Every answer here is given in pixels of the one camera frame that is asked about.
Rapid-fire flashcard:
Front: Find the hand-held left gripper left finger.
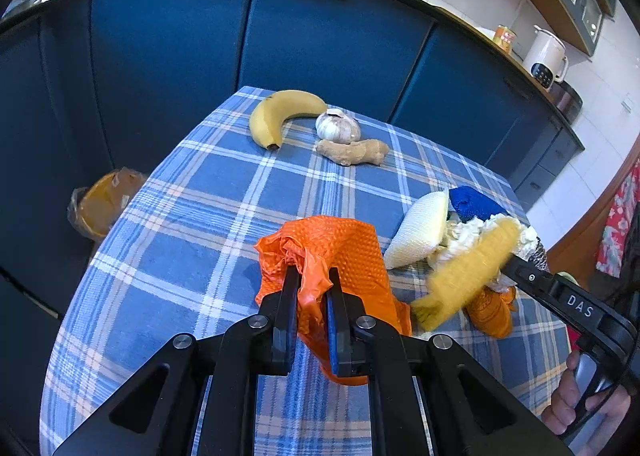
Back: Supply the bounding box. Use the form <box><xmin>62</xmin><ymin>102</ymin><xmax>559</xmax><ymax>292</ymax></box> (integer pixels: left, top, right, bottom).
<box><xmin>52</xmin><ymin>266</ymin><xmax>301</xmax><ymax>456</ymax></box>

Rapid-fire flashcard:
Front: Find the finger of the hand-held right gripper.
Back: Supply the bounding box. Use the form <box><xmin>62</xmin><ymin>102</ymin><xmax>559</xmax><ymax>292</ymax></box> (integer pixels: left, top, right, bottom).
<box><xmin>500</xmin><ymin>255</ymin><xmax>557</xmax><ymax>306</ymax></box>

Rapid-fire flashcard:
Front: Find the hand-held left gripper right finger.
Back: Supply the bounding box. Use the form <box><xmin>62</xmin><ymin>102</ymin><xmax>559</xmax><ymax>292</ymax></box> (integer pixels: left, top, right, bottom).
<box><xmin>325</xmin><ymin>267</ymin><xmax>573</xmax><ymax>456</ymax></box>

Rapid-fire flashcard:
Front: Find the yellow sponge cloth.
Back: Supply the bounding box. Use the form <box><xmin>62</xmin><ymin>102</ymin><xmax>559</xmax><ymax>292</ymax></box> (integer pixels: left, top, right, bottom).
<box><xmin>410</xmin><ymin>216</ymin><xmax>523</xmax><ymax>332</ymax></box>

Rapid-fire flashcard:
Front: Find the white paper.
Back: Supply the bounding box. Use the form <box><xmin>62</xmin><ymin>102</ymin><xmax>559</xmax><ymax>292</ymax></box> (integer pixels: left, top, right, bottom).
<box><xmin>427</xmin><ymin>213</ymin><xmax>541</xmax><ymax>293</ymax></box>

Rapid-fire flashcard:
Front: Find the orange plastic bag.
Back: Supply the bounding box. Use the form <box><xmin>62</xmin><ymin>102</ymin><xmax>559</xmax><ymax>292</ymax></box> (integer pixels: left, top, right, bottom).
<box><xmin>254</xmin><ymin>216</ymin><xmax>517</xmax><ymax>387</ymax></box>

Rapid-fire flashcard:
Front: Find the person's right hand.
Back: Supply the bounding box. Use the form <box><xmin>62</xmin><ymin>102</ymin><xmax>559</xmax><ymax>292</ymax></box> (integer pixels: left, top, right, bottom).
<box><xmin>541</xmin><ymin>350</ymin><xmax>635</xmax><ymax>456</ymax></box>

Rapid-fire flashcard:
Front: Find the grey mesh scrap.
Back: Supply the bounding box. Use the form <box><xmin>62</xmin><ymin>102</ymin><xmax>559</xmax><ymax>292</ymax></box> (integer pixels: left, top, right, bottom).
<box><xmin>529</xmin><ymin>236</ymin><xmax>549</xmax><ymax>271</ymax></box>

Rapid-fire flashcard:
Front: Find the blue scrubbing cloth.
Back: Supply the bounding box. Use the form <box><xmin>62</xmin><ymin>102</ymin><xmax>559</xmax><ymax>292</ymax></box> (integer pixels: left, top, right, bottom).
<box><xmin>447</xmin><ymin>185</ymin><xmax>511</xmax><ymax>223</ymax></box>

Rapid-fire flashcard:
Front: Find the red floral cloth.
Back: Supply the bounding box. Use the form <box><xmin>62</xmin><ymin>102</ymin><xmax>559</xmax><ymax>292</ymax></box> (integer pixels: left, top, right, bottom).
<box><xmin>595</xmin><ymin>163</ymin><xmax>640</xmax><ymax>277</ymax></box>

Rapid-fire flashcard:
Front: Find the blue checked tablecloth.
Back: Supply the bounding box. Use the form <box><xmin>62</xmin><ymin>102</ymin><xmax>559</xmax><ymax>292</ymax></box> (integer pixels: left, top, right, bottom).
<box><xmin>39</xmin><ymin>85</ymin><xmax>573</xmax><ymax>456</ymax></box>

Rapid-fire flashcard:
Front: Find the dark rice cooker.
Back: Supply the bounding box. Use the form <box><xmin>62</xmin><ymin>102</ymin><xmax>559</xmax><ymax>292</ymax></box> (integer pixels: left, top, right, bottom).
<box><xmin>552</xmin><ymin>81</ymin><xmax>583</xmax><ymax>119</ymax></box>

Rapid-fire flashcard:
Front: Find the ginger root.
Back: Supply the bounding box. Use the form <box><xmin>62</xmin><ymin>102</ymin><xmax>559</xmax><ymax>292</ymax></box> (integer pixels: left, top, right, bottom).
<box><xmin>315</xmin><ymin>137</ymin><xmax>390</xmax><ymax>168</ymax></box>

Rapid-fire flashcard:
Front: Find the yellow banana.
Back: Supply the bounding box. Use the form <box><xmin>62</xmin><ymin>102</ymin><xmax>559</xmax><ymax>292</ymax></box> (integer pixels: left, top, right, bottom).
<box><xmin>249</xmin><ymin>90</ymin><xmax>328</xmax><ymax>152</ymax></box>

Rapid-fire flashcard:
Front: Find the garlic bulb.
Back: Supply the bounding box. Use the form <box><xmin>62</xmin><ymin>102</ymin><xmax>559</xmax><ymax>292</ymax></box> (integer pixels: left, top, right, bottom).
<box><xmin>315</xmin><ymin>108</ymin><xmax>361</xmax><ymax>143</ymax></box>

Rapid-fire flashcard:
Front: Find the white electric kettle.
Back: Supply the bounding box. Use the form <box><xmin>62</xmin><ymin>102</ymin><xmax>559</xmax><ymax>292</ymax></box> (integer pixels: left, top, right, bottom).
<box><xmin>522</xmin><ymin>25</ymin><xmax>570</xmax><ymax>90</ymax></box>

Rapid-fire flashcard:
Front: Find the bin with brown liner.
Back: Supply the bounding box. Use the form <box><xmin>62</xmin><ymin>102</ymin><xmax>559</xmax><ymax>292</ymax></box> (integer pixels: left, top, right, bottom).
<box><xmin>67</xmin><ymin>167</ymin><xmax>148</xmax><ymax>242</ymax></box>

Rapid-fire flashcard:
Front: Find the yellow tin can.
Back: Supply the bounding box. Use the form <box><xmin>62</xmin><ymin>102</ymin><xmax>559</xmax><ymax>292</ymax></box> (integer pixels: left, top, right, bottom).
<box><xmin>492</xmin><ymin>25</ymin><xmax>517</xmax><ymax>54</ymax></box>

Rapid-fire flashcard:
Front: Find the blue kitchen base cabinet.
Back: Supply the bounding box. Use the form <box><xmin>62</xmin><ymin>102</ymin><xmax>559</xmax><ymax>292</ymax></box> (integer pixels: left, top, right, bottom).
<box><xmin>0</xmin><ymin>0</ymin><xmax>586</xmax><ymax>332</ymax></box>

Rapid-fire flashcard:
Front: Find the wooden door frame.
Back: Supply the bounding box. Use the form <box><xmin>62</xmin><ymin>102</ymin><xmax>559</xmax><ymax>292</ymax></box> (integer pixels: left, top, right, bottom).
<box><xmin>547</xmin><ymin>131</ymin><xmax>640</xmax><ymax>269</ymax></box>

